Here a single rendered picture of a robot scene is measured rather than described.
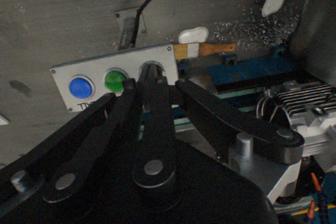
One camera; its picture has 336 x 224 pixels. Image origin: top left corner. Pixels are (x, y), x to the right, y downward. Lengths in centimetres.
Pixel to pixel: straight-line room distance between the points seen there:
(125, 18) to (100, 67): 25
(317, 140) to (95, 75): 48
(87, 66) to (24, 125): 67
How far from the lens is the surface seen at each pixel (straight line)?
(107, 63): 23
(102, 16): 48
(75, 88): 25
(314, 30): 34
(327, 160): 55
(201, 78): 51
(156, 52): 22
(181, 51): 51
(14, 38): 60
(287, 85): 51
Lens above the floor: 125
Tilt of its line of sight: 45 degrees down
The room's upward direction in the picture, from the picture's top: 171 degrees clockwise
